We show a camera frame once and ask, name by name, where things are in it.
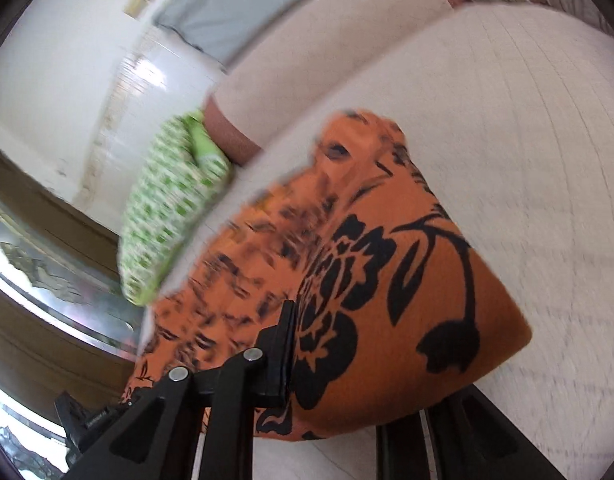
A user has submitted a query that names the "orange black floral cloth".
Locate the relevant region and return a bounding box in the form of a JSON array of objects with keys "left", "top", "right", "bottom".
[{"left": 126, "top": 110, "right": 532, "bottom": 441}]

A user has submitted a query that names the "pink quilted bed cover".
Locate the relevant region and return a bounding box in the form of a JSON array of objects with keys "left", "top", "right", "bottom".
[{"left": 164, "top": 3, "right": 614, "bottom": 479}]

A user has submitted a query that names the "wooden door with glass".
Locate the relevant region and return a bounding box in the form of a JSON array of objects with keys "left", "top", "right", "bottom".
[{"left": 0, "top": 151, "right": 143, "bottom": 422}]

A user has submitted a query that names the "pink bolster with brown end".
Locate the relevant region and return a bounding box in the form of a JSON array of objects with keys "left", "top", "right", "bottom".
[{"left": 203, "top": 0, "right": 464, "bottom": 166}]

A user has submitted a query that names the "green white patterned pillow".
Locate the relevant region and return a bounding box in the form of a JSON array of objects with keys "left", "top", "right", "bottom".
[{"left": 118, "top": 112, "right": 233, "bottom": 307}]

